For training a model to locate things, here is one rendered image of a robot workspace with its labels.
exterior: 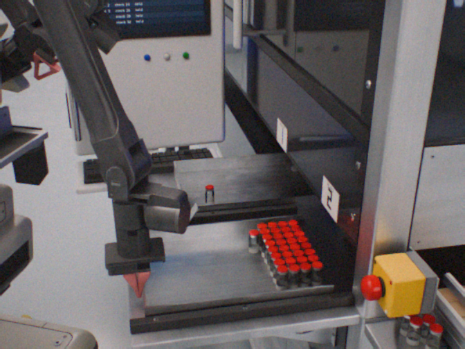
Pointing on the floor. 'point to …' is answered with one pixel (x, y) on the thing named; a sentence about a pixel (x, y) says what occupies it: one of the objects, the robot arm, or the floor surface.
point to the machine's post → (395, 142)
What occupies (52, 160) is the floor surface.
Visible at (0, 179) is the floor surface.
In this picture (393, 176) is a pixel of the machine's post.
